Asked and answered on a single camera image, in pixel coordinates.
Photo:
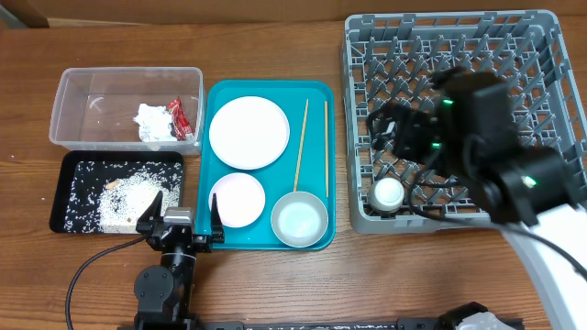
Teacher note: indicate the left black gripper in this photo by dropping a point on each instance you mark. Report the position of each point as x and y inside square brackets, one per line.
[216, 228]

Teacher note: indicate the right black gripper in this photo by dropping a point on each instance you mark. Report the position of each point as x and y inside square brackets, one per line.
[408, 134]

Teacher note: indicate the white cup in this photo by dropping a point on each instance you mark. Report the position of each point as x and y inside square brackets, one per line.
[386, 195]

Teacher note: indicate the red snack wrapper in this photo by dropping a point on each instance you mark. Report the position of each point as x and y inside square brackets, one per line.
[180, 124]

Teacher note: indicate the wooden chopstick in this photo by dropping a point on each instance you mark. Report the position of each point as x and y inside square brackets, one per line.
[326, 148]
[301, 147]

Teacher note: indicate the white napkin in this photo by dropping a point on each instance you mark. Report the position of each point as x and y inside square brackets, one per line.
[154, 124]

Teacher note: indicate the grey bowl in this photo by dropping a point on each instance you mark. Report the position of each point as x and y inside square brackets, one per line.
[299, 219]

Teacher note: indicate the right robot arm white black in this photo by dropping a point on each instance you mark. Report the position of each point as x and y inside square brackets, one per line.
[529, 192]

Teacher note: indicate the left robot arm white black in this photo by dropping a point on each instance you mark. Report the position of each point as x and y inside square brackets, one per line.
[164, 291]

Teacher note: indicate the grey dishwasher rack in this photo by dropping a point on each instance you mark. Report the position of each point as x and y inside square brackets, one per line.
[392, 56]

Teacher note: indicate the spilled rice pile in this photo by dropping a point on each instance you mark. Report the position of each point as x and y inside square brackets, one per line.
[108, 197]

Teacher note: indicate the black tray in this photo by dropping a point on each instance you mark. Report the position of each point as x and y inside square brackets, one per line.
[71, 159]

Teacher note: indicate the pink plate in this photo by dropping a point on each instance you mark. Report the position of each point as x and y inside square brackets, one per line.
[249, 133]

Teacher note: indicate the teal serving tray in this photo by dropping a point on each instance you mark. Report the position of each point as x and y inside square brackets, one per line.
[268, 165]

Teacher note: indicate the clear plastic bin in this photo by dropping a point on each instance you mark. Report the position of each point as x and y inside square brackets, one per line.
[94, 108]

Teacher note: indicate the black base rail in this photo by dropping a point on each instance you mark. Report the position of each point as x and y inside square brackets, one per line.
[471, 315]

